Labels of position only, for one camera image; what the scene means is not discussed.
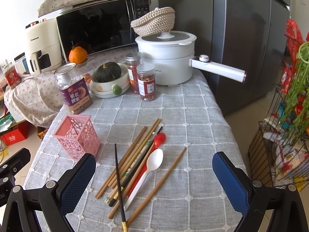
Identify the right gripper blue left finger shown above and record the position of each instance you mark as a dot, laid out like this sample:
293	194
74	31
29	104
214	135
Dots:
73	183

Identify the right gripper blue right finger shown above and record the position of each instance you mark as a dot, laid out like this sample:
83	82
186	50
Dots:
234	182

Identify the black chopstick gold tip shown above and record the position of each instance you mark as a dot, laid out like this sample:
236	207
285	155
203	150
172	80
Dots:
121	205

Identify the brown wooden chopstick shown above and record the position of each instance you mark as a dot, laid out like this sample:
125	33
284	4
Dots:
155	189

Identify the printed pattern chopstick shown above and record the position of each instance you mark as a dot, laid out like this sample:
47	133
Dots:
132	169

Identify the red cardboard box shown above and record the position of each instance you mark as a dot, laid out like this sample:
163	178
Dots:
16	134

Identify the pink perforated utensil basket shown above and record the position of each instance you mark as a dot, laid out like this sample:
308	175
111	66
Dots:
77	136

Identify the floral beige tablecloth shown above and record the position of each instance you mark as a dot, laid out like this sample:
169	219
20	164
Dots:
38	100

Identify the grey checked tablecloth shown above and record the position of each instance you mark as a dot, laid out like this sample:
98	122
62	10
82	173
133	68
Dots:
191	198

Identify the white plastic spoon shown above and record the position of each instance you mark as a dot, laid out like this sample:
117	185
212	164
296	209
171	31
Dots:
153	163

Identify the wooden chopstick under spoon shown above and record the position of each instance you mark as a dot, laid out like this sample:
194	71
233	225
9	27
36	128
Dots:
127	188

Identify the small red label jar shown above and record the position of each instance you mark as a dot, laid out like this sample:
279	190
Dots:
10	74

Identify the wooden chopstick leftmost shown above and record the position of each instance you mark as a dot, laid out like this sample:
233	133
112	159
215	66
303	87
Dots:
123	159

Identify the red plastic spoon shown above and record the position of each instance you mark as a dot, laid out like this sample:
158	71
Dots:
158	141

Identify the large purple label jar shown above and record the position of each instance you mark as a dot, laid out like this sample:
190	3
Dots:
73	88

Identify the green vegetable bunch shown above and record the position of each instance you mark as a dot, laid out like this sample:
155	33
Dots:
299	85

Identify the dark green pumpkin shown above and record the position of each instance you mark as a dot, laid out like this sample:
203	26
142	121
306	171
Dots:
107	72

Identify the cream air fryer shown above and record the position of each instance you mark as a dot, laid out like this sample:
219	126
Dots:
43	49

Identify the front red label jar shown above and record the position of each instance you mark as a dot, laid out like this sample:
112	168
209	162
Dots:
146	81

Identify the orange tangerine fruit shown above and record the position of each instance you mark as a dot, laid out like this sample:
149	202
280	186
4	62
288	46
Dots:
77	54

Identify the rear red spice jar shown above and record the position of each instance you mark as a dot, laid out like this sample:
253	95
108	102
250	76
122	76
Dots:
133	60

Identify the white electric cooking pot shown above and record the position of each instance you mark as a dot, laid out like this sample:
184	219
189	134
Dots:
172	54

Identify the black microwave oven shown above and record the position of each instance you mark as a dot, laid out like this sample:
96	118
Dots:
98	26

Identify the red plastic bag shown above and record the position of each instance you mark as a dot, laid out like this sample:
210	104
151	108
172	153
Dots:
293	41

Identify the grey refrigerator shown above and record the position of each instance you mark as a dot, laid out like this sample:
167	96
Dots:
245	34

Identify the black wire rack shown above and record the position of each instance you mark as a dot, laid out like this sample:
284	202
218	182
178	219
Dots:
273	161

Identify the white bowl green handle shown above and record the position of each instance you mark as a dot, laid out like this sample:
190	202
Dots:
114	88

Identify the woven rope basket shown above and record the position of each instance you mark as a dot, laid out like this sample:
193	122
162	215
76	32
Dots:
154	22

